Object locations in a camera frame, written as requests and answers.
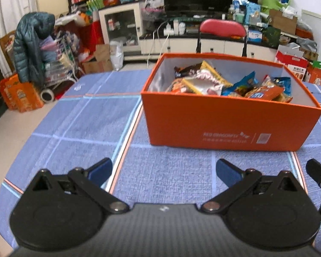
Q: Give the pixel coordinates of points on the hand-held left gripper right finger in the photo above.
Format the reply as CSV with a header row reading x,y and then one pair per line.
x,y
228,172

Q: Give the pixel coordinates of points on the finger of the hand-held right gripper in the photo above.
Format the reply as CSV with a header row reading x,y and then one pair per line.
x,y
319,172

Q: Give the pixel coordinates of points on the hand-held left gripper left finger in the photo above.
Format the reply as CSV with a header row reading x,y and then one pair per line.
x,y
100,171

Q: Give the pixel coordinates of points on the orange cardboard box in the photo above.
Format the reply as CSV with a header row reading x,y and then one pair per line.
x,y
216,123

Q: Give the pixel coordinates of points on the orange snack packet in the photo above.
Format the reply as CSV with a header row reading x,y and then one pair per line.
x,y
264,92

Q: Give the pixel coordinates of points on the blue cookie packet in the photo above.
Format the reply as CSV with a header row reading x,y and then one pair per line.
x,y
243,81

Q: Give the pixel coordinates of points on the yellow white snack packet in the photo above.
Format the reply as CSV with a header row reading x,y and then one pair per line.
x,y
195,85

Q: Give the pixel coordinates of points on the blue wafer packet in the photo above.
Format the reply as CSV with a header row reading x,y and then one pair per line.
x,y
282,81

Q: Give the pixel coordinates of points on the silver packet with orange label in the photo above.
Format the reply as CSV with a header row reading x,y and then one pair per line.
x,y
176,85

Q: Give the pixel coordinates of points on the green orange gift carton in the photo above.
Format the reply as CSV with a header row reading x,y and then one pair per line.
x,y
319,77

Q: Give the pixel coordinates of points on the white tape roll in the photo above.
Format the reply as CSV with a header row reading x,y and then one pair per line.
x,y
41,95

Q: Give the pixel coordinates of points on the red white gift carton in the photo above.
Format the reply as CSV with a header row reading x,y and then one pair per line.
x,y
297,69

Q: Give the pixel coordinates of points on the orange printed carton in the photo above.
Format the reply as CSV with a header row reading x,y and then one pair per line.
x,y
24,96

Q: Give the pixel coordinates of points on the white plastic bag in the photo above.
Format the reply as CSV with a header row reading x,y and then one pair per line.
x,y
117,55

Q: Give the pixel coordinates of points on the red fabric cover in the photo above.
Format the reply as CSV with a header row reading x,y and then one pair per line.
x,y
92,36

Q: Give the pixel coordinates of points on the white black TV stand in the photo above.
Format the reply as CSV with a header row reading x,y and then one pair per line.
x,y
176,45

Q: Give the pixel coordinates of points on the blue white tissue box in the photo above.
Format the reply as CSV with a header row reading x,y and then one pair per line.
x,y
255,35

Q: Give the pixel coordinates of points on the dark green bag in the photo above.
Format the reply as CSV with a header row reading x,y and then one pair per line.
x,y
271,37

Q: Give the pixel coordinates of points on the teal puffer jacket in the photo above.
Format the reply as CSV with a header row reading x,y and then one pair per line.
x,y
29,48

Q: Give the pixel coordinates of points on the red chair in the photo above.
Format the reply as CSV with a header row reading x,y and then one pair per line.
x,y
222,28

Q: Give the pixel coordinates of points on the white glass-door cabinet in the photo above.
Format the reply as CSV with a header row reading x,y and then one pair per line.
x,y
120,26

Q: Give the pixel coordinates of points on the open brown cardboard box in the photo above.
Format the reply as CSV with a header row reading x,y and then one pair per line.
x,y
283,22

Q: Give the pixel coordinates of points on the white power strip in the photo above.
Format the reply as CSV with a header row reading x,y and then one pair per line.
x,y
168,30

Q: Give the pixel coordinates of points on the blue white carton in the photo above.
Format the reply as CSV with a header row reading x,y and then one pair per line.
x,y
252,12

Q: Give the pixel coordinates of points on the white curtain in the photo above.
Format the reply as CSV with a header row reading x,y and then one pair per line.
x,y
10,10

